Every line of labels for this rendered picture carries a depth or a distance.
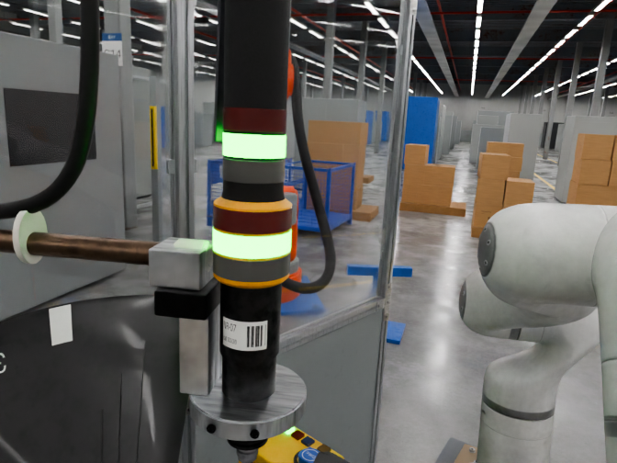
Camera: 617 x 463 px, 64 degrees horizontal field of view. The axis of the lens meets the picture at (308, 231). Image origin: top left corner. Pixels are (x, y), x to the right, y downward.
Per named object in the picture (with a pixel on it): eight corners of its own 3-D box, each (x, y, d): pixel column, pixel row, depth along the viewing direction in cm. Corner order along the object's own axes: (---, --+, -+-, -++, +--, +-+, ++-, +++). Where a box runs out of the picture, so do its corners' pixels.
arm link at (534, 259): (550, 346, 88) (455, 335, 92) (550, 280, 91) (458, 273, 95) (686, 317, 41) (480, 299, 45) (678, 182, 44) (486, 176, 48)
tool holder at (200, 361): (135, 429, 27) (129, 258, 25) (183, 367, 34) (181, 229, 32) (296, 450, 26) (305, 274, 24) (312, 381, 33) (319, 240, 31)
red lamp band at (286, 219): (201, 231, 25) (201, 208, 25) (226, 215, 30) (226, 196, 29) (284, 237, 25) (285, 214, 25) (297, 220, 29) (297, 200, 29)
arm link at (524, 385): (479, 382, 95) (489, 262, 91) (586, 397, 90) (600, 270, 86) (484, 413, 83) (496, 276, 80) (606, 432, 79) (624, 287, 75)
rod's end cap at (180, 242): (168, 242, 27) (203, 245, 27) (182, 234, 29) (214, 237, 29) (169, 276, 28) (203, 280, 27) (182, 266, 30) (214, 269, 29)
